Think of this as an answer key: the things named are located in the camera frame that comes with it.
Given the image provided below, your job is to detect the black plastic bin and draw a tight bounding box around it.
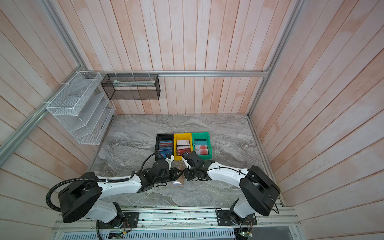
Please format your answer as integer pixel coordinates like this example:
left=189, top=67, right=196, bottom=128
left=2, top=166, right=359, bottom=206
left=155, top=134, right=174, bottom=162

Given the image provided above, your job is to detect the black mesh wall basket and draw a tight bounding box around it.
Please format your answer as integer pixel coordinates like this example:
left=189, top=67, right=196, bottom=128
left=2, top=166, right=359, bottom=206
left=101, top=73, right=161, bottom=101

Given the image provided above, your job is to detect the blue VIP card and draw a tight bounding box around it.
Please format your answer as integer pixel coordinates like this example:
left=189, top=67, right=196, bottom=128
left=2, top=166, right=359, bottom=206
left=159, top=150, right=173, bottom=159

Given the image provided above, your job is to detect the white wire mesh shelf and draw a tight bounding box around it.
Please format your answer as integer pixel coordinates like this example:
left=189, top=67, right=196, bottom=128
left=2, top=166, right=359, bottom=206
left=47, top=72, right=116, bottom=145

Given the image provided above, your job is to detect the teal card in green bin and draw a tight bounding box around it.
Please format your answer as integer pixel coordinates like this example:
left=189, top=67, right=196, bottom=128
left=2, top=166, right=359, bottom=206
left=194, top=140, right=208, bottom=149

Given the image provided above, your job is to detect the tan leather card holder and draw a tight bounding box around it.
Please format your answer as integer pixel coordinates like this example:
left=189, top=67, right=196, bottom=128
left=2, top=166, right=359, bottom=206
left=171, top=176, right=185, bottom=187

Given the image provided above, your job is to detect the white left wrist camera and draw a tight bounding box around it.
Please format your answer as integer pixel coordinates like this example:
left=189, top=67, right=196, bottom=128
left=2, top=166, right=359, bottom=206
left=165, top=154, right=175, bottom=170

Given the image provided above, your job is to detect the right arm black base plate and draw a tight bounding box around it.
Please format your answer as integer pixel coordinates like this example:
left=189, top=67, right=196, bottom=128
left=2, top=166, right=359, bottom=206
left=215, top=208, right=258, bottom=227

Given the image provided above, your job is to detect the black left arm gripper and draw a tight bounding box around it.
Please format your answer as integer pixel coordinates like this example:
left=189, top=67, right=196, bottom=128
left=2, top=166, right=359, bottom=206
left=154, top=167, right=184, bottom=185

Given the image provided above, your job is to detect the green plastic bin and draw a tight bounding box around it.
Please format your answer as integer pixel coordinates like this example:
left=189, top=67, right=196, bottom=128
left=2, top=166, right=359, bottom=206
left=192, top=132, right=213, bottom=160

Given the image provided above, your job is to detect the red card in yellow bin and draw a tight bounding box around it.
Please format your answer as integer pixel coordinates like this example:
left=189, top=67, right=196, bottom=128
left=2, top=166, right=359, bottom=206
left=176, top=148, right=191, bottom=156

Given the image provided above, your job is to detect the black corrugated cable conduit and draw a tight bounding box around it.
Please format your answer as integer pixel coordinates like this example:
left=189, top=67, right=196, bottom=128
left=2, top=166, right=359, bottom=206
left=45, top=177, right=133, bottom=213

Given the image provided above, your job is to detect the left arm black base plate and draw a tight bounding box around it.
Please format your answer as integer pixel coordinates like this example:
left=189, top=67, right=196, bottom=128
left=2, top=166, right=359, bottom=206
left=98, top=212, right=140, bottom=230

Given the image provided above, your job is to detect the yellow plastic bin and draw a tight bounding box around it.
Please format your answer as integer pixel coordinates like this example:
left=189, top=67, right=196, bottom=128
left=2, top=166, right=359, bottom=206
left=174, top=133, right=193, bottom=161

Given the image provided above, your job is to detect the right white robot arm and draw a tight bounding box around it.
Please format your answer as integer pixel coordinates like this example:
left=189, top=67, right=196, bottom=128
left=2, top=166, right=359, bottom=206
left=182, top=151, right=281, bottom=219

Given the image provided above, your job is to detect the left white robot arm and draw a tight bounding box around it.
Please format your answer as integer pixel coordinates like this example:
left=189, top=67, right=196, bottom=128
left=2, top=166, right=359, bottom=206
left=58, top=160, right=183, bottom=228

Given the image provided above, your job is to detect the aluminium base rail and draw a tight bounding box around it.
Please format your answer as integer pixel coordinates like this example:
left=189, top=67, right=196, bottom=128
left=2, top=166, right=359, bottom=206
left=52, top=205, right=306, bottom=240

